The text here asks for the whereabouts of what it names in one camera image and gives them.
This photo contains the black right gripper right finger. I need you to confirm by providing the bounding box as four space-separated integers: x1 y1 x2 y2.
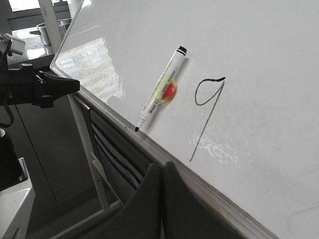
161 162 243 239

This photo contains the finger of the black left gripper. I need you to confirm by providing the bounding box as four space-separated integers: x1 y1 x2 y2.
37 71 80 99

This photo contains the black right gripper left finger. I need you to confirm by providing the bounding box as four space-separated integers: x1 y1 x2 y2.
49 163 166 239

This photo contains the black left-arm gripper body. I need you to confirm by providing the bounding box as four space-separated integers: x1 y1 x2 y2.
0 64 54 109

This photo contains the red round magnet with tape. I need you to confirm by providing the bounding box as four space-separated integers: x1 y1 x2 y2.
159 77 177 106

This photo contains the white black-tipped whiteboard marker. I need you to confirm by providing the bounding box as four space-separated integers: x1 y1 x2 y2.
135 46 187 132

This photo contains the white whiteboard stand leg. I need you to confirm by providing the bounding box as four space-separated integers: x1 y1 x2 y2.
39 0 121 214

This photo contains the white box on gripper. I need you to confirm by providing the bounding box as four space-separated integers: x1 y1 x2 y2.
1 33 25 55

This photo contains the metal pot in background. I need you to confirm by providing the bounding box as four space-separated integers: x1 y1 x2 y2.
29 18 72 46

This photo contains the dark grey cabinet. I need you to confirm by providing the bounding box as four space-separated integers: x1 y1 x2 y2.
0 96 153 239

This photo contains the white whiteboard with aluminium frame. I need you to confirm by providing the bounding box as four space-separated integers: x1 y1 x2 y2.
51 0 319 239

